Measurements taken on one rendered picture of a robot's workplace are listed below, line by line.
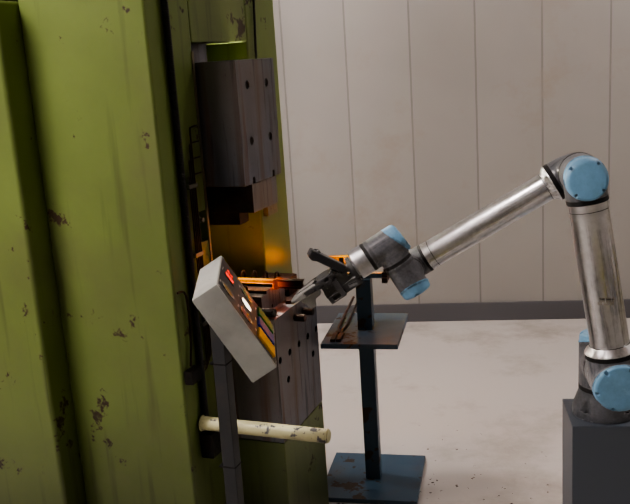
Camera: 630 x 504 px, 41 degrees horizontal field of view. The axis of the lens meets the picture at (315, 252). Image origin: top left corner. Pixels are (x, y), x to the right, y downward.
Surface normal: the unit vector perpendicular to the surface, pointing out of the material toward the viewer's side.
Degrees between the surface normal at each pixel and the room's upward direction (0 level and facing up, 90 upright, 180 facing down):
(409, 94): 90
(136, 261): 90
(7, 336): 90
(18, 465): 90
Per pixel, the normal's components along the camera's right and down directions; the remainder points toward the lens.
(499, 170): -0.14, 0.23
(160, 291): -0.36, 0.23
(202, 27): 0.93, 0.02
